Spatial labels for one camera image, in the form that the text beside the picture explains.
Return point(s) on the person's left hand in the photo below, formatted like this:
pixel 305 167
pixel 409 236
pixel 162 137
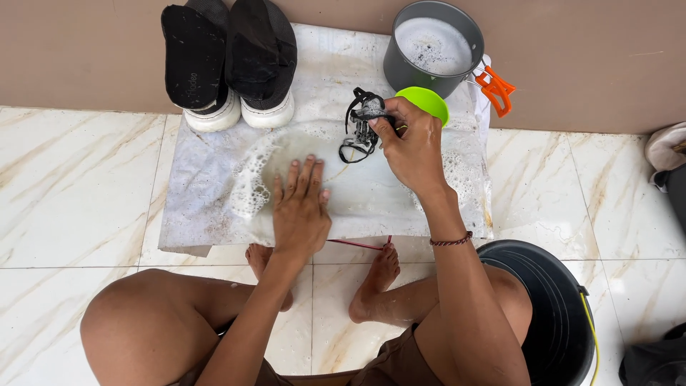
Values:
pixel 300 214

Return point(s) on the black plastic bucket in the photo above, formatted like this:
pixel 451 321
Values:
pixel 552 316

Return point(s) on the white plastic sheet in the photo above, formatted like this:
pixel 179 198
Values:
pixel 348 177

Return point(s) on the person's right hand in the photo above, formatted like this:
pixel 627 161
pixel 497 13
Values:
pixel 412 150

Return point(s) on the black shoelaces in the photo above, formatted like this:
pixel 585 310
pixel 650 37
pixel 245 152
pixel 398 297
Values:
pixel 362 126

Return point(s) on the black insole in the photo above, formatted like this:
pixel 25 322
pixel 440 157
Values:
pixel 194 56
pixel 252 48

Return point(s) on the person's right fingers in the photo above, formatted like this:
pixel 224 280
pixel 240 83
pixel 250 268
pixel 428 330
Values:
pixel 381 124

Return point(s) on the green plastic bowl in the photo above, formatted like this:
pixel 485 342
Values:
pixel 429 102

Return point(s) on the person's legs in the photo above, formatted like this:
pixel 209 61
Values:
pixel 161 327

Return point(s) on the dark fabric item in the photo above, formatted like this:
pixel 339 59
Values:
pixel 656 359

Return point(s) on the black shoe with white sole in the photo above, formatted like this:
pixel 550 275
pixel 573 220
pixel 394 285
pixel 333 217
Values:
pixel 265 91
pixel 206 102

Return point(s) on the brown shorts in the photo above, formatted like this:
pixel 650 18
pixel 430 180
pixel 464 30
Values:
pixel 386 364

